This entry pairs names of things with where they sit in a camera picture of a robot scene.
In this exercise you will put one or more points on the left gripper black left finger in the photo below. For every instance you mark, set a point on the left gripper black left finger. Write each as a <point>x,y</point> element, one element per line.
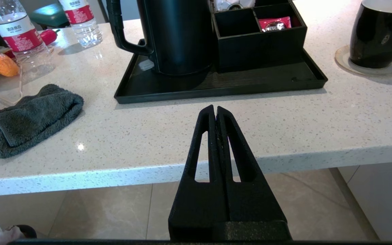
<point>196,204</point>

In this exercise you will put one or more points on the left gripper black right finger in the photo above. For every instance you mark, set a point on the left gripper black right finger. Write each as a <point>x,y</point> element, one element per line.
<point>254,204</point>

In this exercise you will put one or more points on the black serving tray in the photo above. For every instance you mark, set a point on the black serving tray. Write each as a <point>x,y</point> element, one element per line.
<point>250,83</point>

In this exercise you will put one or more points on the black compartment organizer box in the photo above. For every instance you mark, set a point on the black compartment organizer box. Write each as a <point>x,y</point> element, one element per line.
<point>260,51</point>

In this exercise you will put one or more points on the black electric kettle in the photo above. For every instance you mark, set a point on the black electric kettle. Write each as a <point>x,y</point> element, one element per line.
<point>182,37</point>

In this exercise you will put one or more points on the small white paper tag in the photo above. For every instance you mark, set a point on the small white paper tag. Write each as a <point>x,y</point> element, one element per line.
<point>145,65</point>

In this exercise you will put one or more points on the clear glass coaster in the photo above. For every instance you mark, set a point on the clear glass coaster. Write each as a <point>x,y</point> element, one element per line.
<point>344,63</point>

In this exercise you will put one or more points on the red Nescafe sachet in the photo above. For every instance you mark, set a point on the red Nescafe sachet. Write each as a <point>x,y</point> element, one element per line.
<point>274,23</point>

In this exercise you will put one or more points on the dark grey cloth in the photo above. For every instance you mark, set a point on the dark grey cloth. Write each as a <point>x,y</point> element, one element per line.
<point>32,119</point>

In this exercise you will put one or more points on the black cup white inside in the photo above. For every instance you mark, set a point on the black cup white inside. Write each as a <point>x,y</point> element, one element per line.
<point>379,37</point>

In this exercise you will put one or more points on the small red-capped water bottle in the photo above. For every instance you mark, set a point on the small red-capped water bottle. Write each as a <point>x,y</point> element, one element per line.
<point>80,20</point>

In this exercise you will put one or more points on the small orange object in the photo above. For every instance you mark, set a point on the small orange object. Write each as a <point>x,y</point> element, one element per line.
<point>4,64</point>

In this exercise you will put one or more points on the green upholstered chair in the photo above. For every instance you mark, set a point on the green upholstered chair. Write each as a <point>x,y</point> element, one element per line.
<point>48,15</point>

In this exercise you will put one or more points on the large red-capped water bottle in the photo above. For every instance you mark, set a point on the large red-capped water bottle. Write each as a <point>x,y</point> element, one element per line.
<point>19,34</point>

